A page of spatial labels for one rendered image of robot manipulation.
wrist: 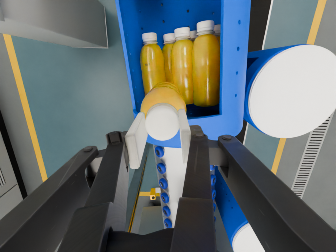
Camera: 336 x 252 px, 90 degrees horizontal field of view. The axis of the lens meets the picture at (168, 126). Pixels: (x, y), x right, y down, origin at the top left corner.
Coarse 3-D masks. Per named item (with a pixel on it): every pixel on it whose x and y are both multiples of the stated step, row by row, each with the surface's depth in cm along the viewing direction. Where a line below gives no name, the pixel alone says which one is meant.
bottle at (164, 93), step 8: (152, 88) 28; (160, 88) 23; (168, 88) 24; (176, 88) 29; (152, 96) 22; (160, 96) 21; (168, 96) 21; (176, 96) 22; (144, 104) 22; (152, 104) 21; (160, 104) 20; (168, 104) 20; (176, 104) 21; (184, 104) 23; (144, 112) 22; (176, 112) 20
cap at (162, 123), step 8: (152, 112) 18; (160, 112) 18; (168, 112) 18; (152, 120) 18; (160, 120) 18; (168, 120) 18; (176, 120) 18; (152, 128) 19; (160, 128) 19; (168, 128) 19; (176, 128) 19; (152, 136) 19; (160, 136) 19; (168, 136) 19
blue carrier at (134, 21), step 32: (128, 0) 42; (160, 0) 48; (192, 0) 48; (224, 0) 26; (128, 32) 42; (160, 32) 50; (224, 32) 28; (128, 64) 40; (224, 64) 30; (224, 96) 32; (224, 128) 34
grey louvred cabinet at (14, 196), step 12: (0, 120) 159; (0, 132) 157; (0, 144) 156; (0, 156) 156; (12, 156) 172; (0, 168) 156; (12, 168) 170; (0, 180) 156; (12, 180) 169; (0, 192) 157; (12, 192) 169; (24, 192) 188; (0, 204) 157; (12, 204) 170; (0, 216) 157
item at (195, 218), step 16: (192, 144) 11; (192, 160) 9; (208, 160) 9; (192, 176) 8; (208, 176) 8; (192, 192) 7; (208, 192) 7; (192, 208) 6; (208, 208) 6; (176, 224) 5; (192, 224) 5; (208, 224) 5; (176, 240) 5; (192, 240) 5; (208, 240) 5
